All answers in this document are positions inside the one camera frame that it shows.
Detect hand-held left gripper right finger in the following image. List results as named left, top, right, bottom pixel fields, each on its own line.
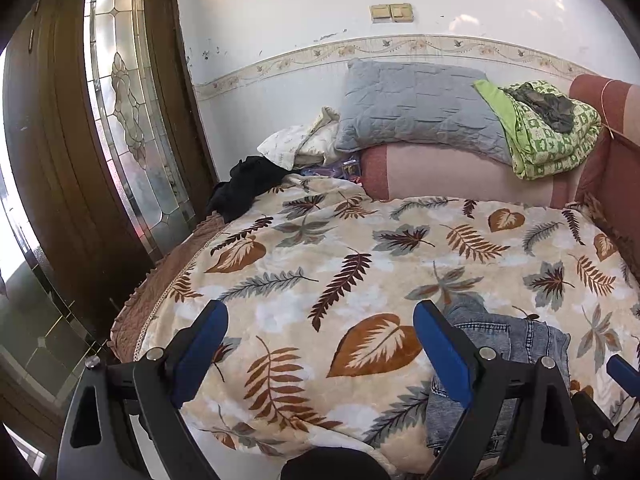
left=412, top=300, right=587, bottom=480

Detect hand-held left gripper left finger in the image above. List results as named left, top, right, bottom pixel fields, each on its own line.
left=56, top=299, right=230, bottom=480

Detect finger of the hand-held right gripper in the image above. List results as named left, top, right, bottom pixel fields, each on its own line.
left=606, top=354, right=640, bottom=394
left=570, top=391, right=640, bottom=480

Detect blue denim pants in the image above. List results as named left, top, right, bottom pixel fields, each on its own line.
left=425, top=292, right=574, bottom=476

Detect brown fringed bed cover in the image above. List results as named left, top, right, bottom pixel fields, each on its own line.
left=107, top=212, right=227, bottom=362

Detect leaf print fleece blanket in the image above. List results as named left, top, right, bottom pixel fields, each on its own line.
left=135, top=175, right=640, bottom=479

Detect black crumpled garment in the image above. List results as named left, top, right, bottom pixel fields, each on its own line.
left=204, top=156, right=302, bottom=224

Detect pink bolster cushion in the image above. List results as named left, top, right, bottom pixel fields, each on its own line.
left=360, top=142, right=587, bottom=209

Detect reddish brown padded headboard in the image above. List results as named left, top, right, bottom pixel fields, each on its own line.
left=567, top=74, right=640, bottom=282

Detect colourful small packets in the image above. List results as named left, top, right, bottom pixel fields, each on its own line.
left=300, top=159, right=364, bottom=182

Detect green patterned quilt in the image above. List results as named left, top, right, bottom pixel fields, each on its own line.
left=472, top=79, right=604, bottom=181

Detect white cream pillow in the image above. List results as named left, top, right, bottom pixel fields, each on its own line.
left=257, top=106, right=344, bottom=170

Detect grey quilted pillow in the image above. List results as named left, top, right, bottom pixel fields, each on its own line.
left=334, top=57, right=514, bottom=167

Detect wooden door with glass panel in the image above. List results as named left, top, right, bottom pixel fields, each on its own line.
left=0, top=0, right=222, bottom=442

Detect dark grey crumpled cloth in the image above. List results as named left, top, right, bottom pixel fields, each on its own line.
left=502, top=84, right=577, bottom=134

